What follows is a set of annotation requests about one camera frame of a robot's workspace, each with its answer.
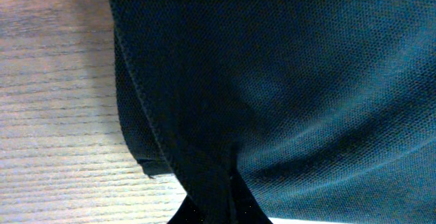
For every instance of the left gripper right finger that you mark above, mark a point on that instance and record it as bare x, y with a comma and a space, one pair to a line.
245, 205

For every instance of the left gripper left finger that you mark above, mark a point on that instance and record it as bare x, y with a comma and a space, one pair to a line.
191, 211

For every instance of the black t-shirt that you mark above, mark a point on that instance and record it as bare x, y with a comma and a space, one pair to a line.
326, 108

